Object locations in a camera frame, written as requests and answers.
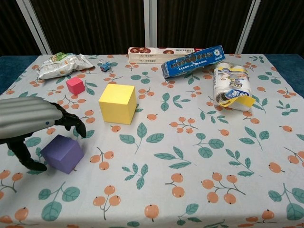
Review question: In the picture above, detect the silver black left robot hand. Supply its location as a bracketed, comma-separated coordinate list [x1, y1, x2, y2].
[0, 95, 87, 172]

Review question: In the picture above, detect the small pink cube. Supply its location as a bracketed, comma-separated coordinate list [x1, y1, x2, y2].
[66, 76, 86, 95]

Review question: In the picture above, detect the purple foam block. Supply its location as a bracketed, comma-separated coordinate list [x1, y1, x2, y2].
[40, 134, 85, 175]

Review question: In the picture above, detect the large yellow cube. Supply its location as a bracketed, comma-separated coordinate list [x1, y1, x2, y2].
[98, 83, 137, 125]

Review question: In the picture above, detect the silver snack bag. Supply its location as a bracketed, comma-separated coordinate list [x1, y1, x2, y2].
[38, 52, 94, 80]

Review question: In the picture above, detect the dark fabric partition panel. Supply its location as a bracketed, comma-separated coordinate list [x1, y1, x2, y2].
[148, 0, 261, 55]
[0, 0, 52, 57]
[235, 0, 304, 55]
[22, 0, 154, 56]

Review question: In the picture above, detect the blue binder clip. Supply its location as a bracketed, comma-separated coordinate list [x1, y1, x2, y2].
[99, 59, 114, 73]

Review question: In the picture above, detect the white wrap box red label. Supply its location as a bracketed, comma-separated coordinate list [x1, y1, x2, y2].
[127, 47, 205, 64]

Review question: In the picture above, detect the floral tablecloth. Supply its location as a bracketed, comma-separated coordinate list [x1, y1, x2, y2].
[0, 54, 304, 228]

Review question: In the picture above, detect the blue wrap box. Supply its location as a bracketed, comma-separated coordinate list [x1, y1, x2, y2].
[161, 44, 226, 79]

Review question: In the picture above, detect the white-yellow snack bag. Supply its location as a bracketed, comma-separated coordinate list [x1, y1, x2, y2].
[212, 61, 256, 112]

